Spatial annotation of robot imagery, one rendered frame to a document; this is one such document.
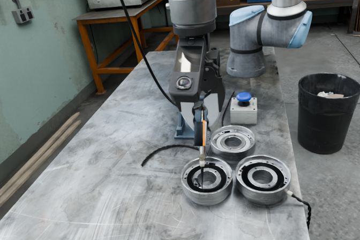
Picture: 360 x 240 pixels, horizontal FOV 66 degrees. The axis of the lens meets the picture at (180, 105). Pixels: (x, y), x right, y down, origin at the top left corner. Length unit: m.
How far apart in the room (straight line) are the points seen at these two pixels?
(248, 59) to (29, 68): 1.79
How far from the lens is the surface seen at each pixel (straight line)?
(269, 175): 0.61
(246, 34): 0.99
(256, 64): 1.04
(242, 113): 0.76
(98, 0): 2.90
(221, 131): 0.70
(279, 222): 0.56
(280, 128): 0.77
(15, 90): 2.31
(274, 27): 0.95
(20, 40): 2.38
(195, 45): 0.46
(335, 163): 1.94
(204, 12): 0.44
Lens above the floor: 1.25
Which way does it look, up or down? 30 degrees down
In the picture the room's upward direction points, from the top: 8 degrees counter-clockwise
